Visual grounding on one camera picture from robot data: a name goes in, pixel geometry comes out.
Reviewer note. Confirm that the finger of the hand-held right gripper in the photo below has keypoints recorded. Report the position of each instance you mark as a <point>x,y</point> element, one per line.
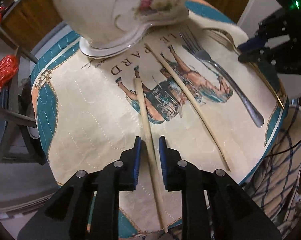
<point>255,55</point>
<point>250,43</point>

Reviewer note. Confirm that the crumpled red plastic bag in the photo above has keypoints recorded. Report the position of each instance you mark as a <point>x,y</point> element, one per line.
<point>3,75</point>

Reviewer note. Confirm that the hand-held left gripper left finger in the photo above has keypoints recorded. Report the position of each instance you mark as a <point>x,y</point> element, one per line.
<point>136,160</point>

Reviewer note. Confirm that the printed quilted cloth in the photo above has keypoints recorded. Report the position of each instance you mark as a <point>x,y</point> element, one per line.
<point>90,120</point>

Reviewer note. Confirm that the gold fork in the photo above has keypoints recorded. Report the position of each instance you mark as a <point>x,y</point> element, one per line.
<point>270,87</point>

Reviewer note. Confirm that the floral ceramic utensil holder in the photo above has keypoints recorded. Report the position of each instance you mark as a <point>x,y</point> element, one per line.
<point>103,12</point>

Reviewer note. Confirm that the grey metal shelf rack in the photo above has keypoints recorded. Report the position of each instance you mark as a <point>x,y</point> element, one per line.
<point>15,115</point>

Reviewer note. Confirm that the silver fork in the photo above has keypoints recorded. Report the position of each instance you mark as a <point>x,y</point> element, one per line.
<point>230,85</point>

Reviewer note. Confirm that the person's plaid trouser leg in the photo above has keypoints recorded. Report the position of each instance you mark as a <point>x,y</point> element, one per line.
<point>278,170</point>

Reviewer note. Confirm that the wooden chopstick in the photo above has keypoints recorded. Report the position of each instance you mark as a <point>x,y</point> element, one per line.
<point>146,130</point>
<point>188,97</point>

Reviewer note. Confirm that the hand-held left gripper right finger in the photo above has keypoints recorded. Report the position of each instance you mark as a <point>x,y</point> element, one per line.
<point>163,160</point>

